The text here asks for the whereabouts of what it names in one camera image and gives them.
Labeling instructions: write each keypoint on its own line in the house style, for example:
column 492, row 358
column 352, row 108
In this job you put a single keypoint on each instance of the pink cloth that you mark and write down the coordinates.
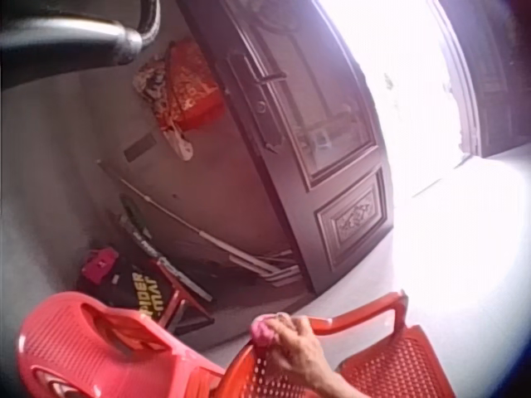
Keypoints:
column 264, row 331

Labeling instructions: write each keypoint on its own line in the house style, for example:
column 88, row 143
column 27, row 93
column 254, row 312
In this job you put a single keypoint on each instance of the person's right fingers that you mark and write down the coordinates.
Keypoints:
column 292, row 324

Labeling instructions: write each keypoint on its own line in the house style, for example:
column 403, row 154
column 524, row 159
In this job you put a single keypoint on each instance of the red patterned hanging bag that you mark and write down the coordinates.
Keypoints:
column 193, row 89

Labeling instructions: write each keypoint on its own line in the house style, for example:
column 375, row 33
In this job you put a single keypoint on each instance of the red plastic chair with armrest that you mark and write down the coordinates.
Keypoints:
column 398, row 365

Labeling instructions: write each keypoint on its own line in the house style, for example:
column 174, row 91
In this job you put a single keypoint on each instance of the person's right hand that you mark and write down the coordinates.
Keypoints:
column 300, row 352

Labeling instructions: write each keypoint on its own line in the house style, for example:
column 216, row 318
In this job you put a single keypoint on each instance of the grey folded table panel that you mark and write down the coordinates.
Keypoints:
column 215, row 186

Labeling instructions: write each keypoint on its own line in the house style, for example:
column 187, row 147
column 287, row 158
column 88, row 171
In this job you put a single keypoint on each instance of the grey metal bar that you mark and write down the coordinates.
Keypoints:
column 62, row 39

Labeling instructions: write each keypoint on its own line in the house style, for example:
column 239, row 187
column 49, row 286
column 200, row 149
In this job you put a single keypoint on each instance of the dark brown wooden door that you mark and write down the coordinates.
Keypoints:
column 315, row 137

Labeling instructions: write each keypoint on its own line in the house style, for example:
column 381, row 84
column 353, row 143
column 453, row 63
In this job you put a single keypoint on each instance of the white hanging item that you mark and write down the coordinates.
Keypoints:
column 182, row 145

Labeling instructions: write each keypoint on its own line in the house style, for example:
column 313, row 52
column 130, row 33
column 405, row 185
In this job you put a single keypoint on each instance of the black racket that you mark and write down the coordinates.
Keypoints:
column 133, row 219

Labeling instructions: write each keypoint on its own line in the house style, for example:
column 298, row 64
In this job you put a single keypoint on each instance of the dark brown door leaf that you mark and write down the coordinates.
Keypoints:
column 493, row 83

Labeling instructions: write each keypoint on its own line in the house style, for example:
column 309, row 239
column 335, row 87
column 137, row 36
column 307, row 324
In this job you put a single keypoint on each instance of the pink red toy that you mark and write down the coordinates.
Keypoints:
column 98, row 264

